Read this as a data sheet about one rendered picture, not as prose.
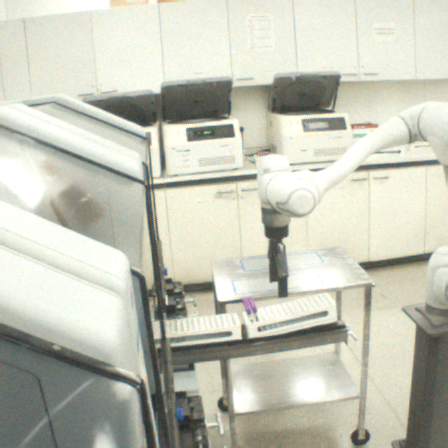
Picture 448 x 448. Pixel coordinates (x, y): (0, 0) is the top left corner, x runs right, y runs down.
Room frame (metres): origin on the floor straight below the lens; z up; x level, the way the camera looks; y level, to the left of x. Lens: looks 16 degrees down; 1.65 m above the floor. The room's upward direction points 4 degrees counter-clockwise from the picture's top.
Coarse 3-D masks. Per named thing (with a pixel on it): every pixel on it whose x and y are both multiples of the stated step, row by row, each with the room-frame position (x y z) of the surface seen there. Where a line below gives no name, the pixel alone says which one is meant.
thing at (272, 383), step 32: (256, 256) 2.33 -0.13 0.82; (288, 256) 2.29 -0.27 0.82; (320, 256) 2.26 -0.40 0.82; (224, 288) 1.99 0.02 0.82; (256, 288) 1.97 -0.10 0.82; (288, 288) 1.94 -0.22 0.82; (320, 288) 1.91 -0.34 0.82; (352, 288) 1.92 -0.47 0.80; (224, 384) 2.30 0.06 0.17; (256, 384) 2.11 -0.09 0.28; (288, 384) 2.09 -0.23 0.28; (320, 384) 2.06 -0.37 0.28; (352, 384) 2.03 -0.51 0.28
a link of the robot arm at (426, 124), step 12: (432, 108) 1.60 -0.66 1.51; (444, 108) 1.55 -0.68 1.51; (420, 120) 1.64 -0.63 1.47; (432, 120) 1.57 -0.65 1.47; (444, 120) 1.52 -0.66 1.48; (432, 132) 1.57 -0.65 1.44; (444, 132) 1.51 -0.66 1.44; (432, 144) 1.58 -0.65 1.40; (444, 144) 1.52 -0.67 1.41; (444, 156) 1.54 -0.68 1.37; (444, 168) 1.58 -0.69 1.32
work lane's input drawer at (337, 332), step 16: (272, 336) 1.57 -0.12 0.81; (288, 336) 1.58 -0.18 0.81; (304, 336) 1.57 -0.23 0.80; (320, 336) 1.58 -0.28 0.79; (336, 336) 1.58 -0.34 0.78; (352, 336) 1.63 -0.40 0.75; (176, 352) 1.53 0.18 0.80; (192, 352) 1.53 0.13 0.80; (208, 352) 1.54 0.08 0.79; (224, 352) 1.54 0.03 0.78; (240, 352) 1.55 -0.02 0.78; (256, 352) 1.55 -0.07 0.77; (272, 352) 1.56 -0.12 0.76
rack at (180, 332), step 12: (168, 324) 1.62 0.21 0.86; (180, 324) 1.61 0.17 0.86; (192, 324) 1.61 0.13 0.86; (204, 324) 1.60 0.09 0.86; (216, 324) 1.60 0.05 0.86; (228, 324) 1.59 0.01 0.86; (168, 336) 1.54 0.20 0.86; (180, 336) 1.60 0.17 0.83; (192, 336) 1.63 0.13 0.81; (204, 336) 1.62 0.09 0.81; (216, 336) 1.61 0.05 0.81; (228, 336) 1.61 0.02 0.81; (240, 336) 1.57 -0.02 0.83
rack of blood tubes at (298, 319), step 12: (300, 300) 1.68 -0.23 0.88; (312, 300) 1.66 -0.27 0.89; (324, 300) 1.64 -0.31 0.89; (264, 312) 1.64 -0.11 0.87; (276, 312) 1.62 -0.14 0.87; (288, 312) 1.61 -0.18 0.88; (300, 312) 1.59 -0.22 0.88; (312, 312) 1.59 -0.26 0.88; (324, 312) 1.67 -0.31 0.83; (252, 324) 1.57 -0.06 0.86; (264, 324) 1.58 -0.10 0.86; (276, 324) 1.62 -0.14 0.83; (288, 324) 1.63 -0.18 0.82; (300, 324) 1.59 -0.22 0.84; (312, 324) 1.59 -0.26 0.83; (252, 336) 1.57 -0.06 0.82
